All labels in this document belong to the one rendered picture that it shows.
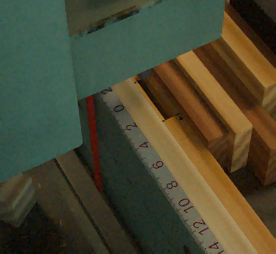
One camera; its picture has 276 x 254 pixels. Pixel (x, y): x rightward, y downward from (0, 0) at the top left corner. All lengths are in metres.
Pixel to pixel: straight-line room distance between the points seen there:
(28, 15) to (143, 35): 0.14
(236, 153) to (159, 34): 0.13
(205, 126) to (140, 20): 0.12
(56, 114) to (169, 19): 0.11
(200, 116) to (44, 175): 0.21
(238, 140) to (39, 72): 0.21
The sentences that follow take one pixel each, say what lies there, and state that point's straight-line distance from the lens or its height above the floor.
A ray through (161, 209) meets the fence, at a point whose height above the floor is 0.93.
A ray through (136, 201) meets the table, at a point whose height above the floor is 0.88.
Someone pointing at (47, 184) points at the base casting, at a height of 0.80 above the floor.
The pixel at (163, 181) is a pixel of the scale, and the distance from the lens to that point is 0.59.
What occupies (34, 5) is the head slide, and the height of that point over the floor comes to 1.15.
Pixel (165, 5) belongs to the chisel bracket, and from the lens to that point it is 0.55.
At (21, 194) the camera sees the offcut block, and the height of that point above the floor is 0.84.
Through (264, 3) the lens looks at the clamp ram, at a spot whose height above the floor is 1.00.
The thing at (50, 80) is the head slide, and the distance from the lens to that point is 0.49.
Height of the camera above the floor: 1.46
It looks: 53 degrees down
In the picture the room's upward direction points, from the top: 3 degrees counter-clockwise
